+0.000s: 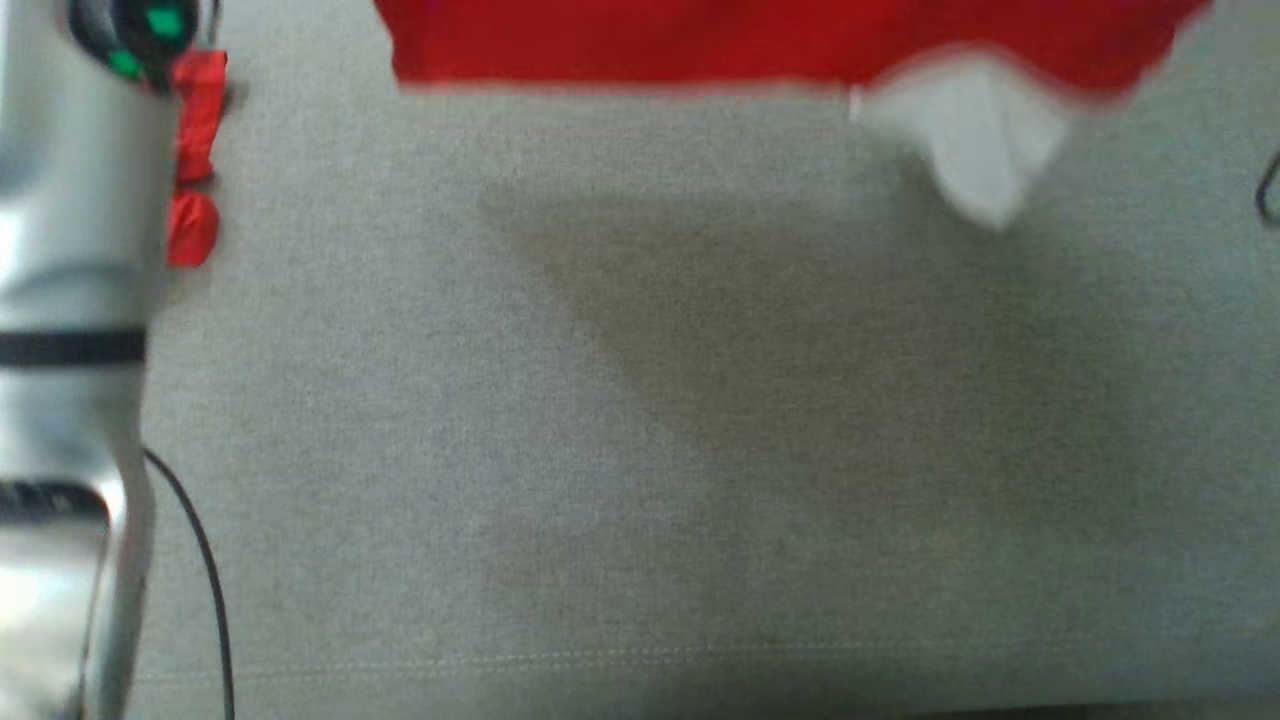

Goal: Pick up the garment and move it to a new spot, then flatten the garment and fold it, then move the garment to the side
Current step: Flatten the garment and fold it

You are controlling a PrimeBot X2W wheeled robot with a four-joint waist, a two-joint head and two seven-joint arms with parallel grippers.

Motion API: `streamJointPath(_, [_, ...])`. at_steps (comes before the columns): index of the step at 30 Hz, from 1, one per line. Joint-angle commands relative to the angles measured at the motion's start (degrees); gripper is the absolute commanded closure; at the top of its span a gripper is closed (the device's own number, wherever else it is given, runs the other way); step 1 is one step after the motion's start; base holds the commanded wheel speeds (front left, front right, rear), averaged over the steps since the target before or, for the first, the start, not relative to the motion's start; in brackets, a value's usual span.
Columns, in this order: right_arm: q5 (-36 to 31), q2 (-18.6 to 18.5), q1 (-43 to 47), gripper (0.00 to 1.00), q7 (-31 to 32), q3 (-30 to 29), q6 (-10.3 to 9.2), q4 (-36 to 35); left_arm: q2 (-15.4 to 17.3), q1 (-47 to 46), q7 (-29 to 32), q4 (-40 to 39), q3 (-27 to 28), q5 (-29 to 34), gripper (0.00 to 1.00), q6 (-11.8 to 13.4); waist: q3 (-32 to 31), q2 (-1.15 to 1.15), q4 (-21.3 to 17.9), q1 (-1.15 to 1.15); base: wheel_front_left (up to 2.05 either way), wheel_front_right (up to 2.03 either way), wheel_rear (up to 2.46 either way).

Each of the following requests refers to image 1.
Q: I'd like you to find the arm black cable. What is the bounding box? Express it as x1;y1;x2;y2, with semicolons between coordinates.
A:
143;448;236;720
1255;150;1280;229

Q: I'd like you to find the red jersey with white stripes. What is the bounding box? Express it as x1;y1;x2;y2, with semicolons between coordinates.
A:
375;0;1216;231

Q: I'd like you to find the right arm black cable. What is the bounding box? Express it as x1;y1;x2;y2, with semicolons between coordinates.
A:
1255;150;1280;229

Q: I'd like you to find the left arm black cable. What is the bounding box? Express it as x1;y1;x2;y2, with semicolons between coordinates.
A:
143;448;236;720

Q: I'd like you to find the grey fabric sofa seat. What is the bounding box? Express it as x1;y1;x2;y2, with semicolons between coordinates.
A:
130;0;1280;720

